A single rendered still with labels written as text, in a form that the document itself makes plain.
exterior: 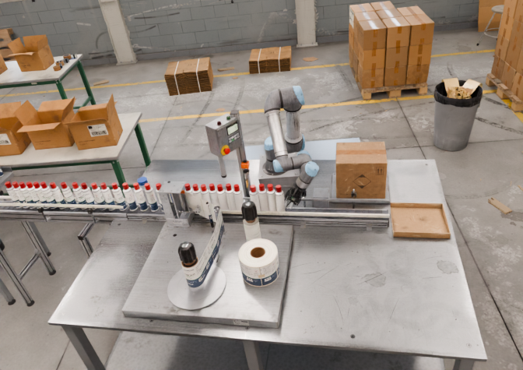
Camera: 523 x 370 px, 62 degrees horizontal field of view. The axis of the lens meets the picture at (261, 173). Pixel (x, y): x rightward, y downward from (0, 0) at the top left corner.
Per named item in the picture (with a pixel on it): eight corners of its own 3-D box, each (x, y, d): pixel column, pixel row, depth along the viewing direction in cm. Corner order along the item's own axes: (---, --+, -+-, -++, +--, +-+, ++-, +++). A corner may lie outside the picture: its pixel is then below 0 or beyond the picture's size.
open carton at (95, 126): (72, 156, 373) (55, 118, 352) (88, 128, 415) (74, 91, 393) (117, 151, 373) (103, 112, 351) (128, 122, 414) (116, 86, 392)
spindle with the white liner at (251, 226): (245, 249, 247) (237, 209, 229) (248, 238, 254) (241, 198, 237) (261, 250, 245) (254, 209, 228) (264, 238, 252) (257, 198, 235)
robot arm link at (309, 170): (317, 161, 248) (321, 171, 242) (309, 174, 254) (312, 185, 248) (305, 158, 244) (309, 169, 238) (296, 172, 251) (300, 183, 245)
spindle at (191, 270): (185, 290, 225) (173, 251, 209) (191, 277, 233) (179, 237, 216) (202, 292, 224) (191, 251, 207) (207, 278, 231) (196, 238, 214)
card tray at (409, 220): (393, 237, 249) (393, 231, 246) (390, 207, 269) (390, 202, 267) (449, 238, 243) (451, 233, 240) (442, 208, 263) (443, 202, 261)
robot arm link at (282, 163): (258, 89, 254) (275, 171, 246) (277, 86, 254) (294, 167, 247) (258, 96, 265) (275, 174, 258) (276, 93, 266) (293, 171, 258)
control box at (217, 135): (210, 153, 257) (204, 125, 246) (231, 140, 266) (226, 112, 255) (222, 158, 251) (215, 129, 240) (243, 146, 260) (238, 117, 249)
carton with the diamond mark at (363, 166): (336, 198, 279) (335, 163, 263) (336, 176, 298) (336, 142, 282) (385, 199, 273) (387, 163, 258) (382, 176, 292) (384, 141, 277)
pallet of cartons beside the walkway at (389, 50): (428, 94, 558) (437, 23, 507) (362, 100, 564) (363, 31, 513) (404, 59, 656) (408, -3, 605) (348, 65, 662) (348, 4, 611)
